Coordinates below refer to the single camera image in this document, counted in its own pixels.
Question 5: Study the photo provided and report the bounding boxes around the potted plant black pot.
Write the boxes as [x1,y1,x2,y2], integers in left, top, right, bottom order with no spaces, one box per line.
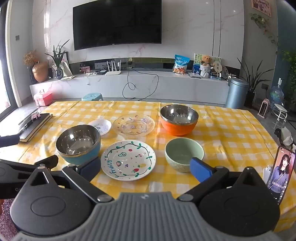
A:
[237,58,269,109]

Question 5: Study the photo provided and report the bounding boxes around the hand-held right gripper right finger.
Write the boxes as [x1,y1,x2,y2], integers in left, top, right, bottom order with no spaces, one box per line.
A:
[177,157,266,204]

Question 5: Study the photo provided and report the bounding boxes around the grey trash bin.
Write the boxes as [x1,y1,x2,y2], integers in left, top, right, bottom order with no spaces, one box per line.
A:
[225,77,250,109]

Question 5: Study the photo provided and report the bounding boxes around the brown teddy bear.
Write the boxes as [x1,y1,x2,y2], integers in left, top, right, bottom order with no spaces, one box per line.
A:
[199,55,214,67]

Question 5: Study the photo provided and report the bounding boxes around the white marble TV cabinet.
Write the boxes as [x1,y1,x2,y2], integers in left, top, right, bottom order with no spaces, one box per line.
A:
[30,70,230,106]

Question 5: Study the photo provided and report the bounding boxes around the blue snack bag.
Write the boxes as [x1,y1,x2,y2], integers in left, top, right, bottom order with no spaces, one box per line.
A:
[172,55,190,75]

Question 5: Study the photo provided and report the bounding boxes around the dried flowers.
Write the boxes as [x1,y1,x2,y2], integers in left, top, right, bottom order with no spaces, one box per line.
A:
[23,50,40,66]

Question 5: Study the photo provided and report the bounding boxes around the black book stack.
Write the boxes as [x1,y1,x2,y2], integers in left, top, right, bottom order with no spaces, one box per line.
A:
[18,113,53,142]

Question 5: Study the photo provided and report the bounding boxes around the plant in glass vase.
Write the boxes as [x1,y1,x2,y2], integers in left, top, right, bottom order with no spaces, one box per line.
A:
[45,39,70,80]

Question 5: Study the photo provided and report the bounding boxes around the blue plastic stool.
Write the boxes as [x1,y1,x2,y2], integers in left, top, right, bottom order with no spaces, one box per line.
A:
[81,93,104,102]

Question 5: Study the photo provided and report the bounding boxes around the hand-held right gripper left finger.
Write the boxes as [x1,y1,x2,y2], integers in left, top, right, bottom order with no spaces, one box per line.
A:
[23,156,114,205]

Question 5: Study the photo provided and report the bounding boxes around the black phone stand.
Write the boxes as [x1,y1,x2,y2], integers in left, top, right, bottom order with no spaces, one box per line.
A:
[274,128,285,146]

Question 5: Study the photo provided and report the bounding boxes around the black cable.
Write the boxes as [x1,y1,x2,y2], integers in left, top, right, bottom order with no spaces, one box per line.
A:
[122,67,159,99]

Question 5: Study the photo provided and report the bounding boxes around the hanging green vine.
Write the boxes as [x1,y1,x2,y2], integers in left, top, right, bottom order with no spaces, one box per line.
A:
[250,13,279,55]

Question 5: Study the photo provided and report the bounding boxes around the yellow checked tablecloth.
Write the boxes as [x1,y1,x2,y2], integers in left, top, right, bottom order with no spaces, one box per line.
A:
[0,101,296,234]

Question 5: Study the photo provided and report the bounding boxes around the framed wall picture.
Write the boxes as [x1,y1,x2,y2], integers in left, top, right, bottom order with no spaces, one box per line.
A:
[252,0,272,17]

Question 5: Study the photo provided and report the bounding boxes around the orange steel bowl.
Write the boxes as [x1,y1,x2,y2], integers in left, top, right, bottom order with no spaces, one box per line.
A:
[160,104,199,136]

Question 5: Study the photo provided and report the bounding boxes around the green picture board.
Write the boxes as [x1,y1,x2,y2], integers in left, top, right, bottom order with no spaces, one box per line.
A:
[193,53,221,75]

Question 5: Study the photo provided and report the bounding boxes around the blue steel bowl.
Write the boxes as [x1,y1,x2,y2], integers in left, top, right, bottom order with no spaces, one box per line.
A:
[56,124,101,165]

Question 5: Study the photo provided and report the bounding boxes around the smartphone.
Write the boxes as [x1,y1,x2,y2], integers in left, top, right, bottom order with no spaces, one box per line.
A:
[266,146,296,205]

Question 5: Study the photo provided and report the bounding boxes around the white router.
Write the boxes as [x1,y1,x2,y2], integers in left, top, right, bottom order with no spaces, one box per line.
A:
[105,60,122,76]

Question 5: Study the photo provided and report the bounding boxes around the black television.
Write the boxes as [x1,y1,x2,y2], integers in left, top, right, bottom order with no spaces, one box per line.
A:
[73,0,162,51]

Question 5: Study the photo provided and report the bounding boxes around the white painted plate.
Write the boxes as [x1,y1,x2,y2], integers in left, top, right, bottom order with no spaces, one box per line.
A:
[101,140,156,181]

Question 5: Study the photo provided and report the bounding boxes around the small white plate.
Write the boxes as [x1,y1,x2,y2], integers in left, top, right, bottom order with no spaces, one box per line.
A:
[88,119,112,136]

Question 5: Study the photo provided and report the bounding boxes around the blue water bottle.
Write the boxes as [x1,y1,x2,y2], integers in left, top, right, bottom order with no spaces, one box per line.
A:
[269,78,285,109]

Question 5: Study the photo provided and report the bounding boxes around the green ceramic bowl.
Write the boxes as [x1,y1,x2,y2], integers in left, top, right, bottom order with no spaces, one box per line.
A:
[165,138,205,173]

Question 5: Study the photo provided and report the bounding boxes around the white round stool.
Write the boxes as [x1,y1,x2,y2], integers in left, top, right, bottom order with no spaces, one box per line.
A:
[272,103,287,122]

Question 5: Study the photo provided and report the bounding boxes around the pink storage box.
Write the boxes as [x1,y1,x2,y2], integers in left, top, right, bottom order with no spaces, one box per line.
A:
[33,90,53,106]

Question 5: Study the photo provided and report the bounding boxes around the clear glass plate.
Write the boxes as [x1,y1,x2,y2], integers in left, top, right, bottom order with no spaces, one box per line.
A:
[113,114,155,137]

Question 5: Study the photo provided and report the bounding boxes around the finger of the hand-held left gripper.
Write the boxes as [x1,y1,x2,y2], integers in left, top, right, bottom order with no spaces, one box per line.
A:
[35,155,59,171]
[0,134,20,148]

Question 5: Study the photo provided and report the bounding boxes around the round paper fan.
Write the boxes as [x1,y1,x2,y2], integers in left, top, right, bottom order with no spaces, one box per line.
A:
[212,61,223,77]

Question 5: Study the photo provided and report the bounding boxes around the bronze vase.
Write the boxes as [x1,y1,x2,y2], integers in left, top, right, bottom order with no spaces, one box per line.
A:
[32,61,48,83]

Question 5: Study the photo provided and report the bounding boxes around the pink heater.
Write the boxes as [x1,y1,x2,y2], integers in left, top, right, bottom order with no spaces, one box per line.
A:
[257,98,270,117]

